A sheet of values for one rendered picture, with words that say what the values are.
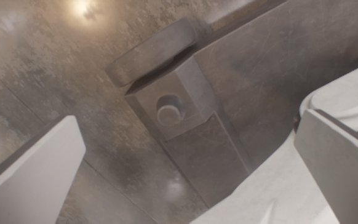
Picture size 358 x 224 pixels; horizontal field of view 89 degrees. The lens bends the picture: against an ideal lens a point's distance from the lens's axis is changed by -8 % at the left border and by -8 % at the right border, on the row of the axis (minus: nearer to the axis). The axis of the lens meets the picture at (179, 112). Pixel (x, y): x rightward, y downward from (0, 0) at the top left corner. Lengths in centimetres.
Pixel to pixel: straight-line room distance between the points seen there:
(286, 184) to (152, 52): 27
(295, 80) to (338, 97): 12
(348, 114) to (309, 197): 11
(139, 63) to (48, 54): 35
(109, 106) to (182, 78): 33
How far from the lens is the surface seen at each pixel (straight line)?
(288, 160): 32
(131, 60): 34
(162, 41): 34
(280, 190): 29
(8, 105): 78
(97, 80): 59
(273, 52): 39
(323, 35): 43
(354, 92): 34
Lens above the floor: 52
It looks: 65 degrees down
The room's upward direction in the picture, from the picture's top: 178 degrees counter-clockwise
